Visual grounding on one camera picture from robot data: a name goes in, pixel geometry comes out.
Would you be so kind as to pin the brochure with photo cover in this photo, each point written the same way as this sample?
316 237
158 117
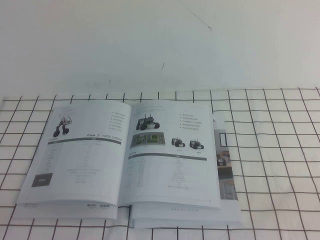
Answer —
187 218

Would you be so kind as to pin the white black-grid tablecloth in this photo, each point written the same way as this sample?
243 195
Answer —
275 175

